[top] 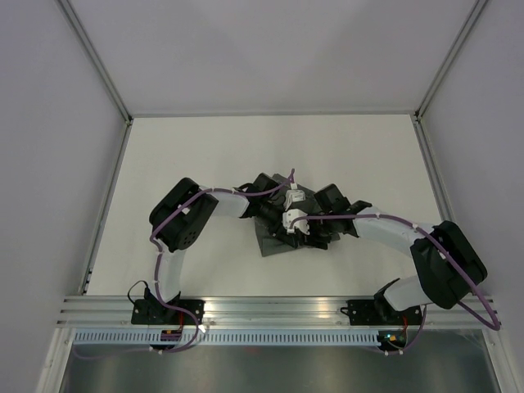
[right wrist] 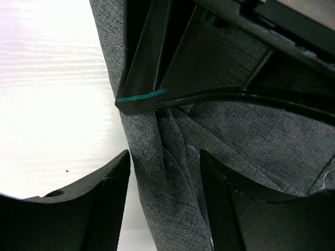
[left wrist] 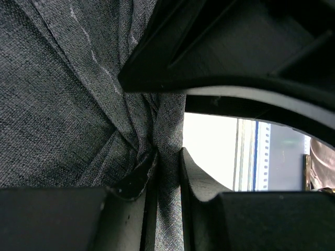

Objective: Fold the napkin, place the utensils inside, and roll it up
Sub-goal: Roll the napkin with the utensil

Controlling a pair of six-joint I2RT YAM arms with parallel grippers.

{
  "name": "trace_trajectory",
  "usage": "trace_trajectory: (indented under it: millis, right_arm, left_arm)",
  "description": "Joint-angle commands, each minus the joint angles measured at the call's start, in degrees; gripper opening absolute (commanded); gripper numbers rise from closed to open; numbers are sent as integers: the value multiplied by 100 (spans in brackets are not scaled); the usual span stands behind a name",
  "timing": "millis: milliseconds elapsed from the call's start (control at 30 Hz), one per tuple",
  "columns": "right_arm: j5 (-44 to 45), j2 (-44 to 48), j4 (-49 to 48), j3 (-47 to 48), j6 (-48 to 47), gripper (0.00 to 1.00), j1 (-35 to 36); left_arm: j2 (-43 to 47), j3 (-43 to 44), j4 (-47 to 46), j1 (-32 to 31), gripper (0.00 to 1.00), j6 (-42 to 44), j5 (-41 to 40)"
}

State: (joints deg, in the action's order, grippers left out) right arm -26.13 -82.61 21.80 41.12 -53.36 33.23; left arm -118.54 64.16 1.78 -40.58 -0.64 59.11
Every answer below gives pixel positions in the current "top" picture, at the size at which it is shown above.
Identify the aluminium post back right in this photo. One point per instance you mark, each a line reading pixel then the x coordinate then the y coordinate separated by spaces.
pixel 465 31

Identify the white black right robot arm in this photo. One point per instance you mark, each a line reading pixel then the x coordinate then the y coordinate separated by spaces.
pixel 447 267

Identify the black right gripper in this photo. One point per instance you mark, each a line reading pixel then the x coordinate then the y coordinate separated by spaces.
pixel 313 240

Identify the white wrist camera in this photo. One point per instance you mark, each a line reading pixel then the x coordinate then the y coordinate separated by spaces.
pixel 294 196
pixel 294 221

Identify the aluminium frame rail front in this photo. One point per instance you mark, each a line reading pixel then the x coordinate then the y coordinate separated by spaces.
pixel 226 312

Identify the grey cloth napkin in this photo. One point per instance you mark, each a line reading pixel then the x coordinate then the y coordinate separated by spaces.
pixel 286 242

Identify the white slotted cable duct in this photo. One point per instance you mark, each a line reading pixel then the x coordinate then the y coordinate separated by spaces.
pixel 231 337

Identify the aluminium post back left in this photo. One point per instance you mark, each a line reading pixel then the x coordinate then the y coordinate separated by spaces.
pixel 72 18

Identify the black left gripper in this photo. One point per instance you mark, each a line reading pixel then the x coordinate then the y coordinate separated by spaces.
pixel 273 230

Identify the aluminium post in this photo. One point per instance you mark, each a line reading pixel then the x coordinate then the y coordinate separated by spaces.
pixel 72 18
pixel 465 31

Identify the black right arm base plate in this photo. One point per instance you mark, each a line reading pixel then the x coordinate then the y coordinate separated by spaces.
pixel 368 313

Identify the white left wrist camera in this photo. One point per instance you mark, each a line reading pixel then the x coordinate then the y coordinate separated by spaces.
pixel 294 196

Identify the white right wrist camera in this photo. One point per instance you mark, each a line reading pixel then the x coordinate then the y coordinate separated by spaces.
pixel 294 221

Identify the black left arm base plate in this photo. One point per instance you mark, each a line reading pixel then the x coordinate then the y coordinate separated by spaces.
pixel 154 314

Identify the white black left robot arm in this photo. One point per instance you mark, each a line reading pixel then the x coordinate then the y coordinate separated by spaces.
pixel 180 217

